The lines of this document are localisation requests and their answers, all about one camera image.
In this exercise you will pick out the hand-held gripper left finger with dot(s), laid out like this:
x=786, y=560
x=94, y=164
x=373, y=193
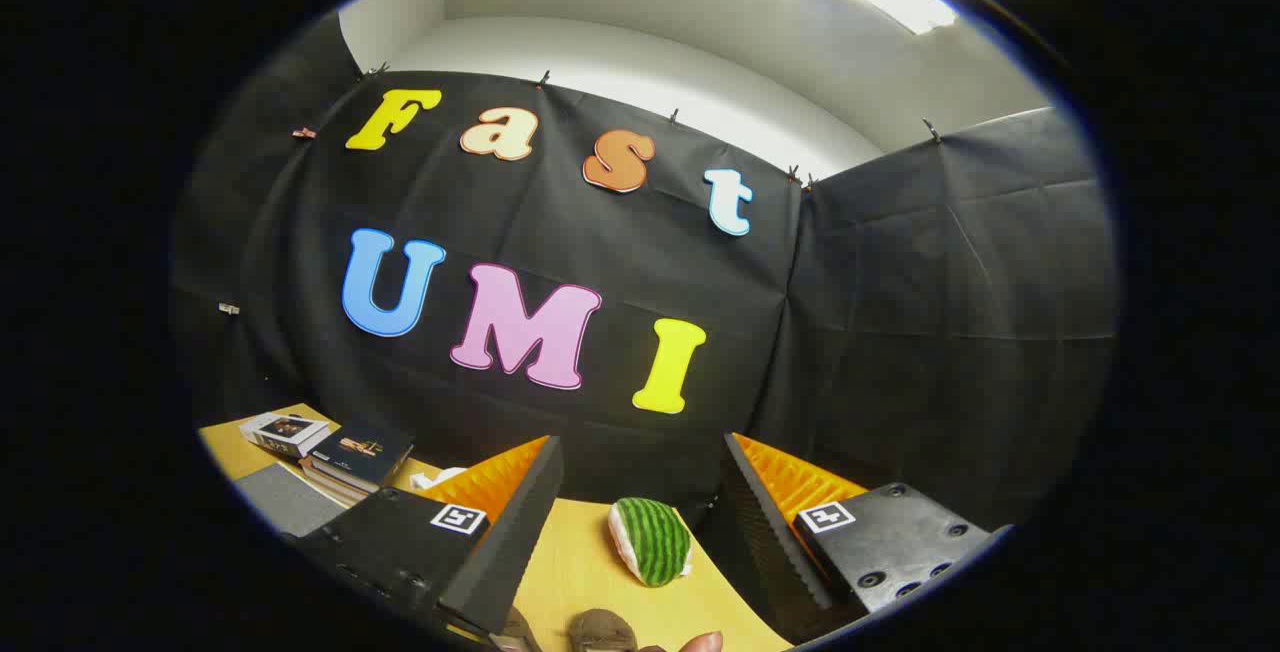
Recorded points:
x=500, y=552

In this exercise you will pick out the dark blue book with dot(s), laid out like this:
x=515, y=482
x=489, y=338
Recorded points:
x=360, y=452

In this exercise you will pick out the brown shoe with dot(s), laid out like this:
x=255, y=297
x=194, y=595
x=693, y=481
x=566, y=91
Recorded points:
x=602, y=632
x=517, y=634

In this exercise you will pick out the white book with dark picture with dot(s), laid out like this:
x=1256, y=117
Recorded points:
x=285, y=432

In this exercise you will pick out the book with brown cover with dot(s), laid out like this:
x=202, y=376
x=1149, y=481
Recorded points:
x=330, y=484

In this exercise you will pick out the white plush toy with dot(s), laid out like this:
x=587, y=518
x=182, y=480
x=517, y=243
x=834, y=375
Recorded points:
x=432, y=478

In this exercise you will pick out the grey fabric storage box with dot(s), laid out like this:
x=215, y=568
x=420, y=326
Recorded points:
x=285, y=500

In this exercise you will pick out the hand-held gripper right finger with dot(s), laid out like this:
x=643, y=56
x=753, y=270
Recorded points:
x=775, y=542

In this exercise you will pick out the watermelon slice plush toy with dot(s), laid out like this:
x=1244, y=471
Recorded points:
x=652, y=537

